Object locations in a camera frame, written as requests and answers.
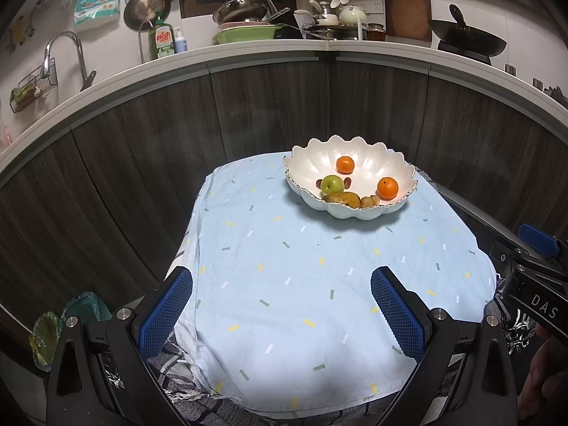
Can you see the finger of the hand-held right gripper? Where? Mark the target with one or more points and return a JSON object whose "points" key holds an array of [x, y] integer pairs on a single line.
{"points": [[501, 255], [537, 237]]}

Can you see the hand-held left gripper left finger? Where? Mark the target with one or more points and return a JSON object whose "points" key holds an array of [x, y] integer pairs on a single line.
{"points": [[166, 315]]}

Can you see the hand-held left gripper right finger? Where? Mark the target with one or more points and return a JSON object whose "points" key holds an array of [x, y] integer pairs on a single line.
{"points": [[397, 315]]}

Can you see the orange tangerine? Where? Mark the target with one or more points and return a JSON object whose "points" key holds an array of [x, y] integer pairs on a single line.
{"points": [[387, 187], [345, 164]]}

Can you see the yellow brown pear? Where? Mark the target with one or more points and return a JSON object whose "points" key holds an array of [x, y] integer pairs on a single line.
{"points": [[341, 198]]}

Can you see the green apple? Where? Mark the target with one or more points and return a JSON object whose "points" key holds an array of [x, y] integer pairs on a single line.
{"points": [[333, 183]]}

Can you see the white scalloped bowl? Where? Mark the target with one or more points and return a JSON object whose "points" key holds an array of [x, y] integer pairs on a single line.
{"points": [[310, 164]]}

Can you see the person's right hand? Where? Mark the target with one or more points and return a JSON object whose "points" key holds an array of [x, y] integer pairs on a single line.
{"points": [[543, 372]]}

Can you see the grey plaid cloth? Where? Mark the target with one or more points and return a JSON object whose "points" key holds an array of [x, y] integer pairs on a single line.
{"points": [[168, 368]]}

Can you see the light blue patterned tablecloth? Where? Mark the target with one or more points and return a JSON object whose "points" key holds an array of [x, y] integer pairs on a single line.
{"points": [[288, 253]]}

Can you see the black wok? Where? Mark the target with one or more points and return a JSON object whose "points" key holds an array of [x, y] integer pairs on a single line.
{"points": [[468, 37]]}

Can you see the dark wood kitchen counter cabinet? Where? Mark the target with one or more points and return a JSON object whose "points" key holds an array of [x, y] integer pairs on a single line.
{"points": [[266, 106]]}

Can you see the red sauce jar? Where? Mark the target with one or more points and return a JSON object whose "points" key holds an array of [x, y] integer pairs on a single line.
{"points": [[375, 32]]}

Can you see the green sponge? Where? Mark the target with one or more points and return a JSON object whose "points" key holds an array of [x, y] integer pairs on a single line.
{"points": [[22, 93]]}

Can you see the brown wooden cutting board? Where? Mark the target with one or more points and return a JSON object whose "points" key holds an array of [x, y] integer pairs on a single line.
{"points": [[407, 4]]}

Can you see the steel faucet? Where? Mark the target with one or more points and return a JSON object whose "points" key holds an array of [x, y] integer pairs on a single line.
{"points": [[80, 57]]}

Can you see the white pump soap bottle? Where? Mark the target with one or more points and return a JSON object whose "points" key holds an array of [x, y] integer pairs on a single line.
{"points": [[179, 43]]}

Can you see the green dish soap bottle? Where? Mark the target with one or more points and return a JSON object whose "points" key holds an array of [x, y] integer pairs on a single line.
{"points": [[162, 37]]}

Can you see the steel frying pan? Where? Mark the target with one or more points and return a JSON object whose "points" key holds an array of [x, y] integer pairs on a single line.
{"points": [[330, 32]]}

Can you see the cream teapot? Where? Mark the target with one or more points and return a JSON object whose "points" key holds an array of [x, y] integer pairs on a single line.
{"points": [[352, 14]]}

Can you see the green baking dish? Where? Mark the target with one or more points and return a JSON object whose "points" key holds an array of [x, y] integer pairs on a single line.
{"points": [[246, 35]]}

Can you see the cream pot with lid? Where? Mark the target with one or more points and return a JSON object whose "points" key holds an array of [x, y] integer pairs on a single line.
{"points": [[327, 18]]}

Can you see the pink plate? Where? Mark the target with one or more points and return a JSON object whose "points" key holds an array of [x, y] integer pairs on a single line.
{"points": [[239, 25]]}

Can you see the steel pot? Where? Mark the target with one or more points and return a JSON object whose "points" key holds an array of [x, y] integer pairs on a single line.
{"points": [[242, 6]]}

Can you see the teal plastic packet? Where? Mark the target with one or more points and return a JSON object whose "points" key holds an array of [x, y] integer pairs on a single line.
{"points": [[97, 0]]}

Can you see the white wall socket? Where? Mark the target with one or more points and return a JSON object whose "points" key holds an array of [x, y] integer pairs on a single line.
{"points": [[375, 6]]}

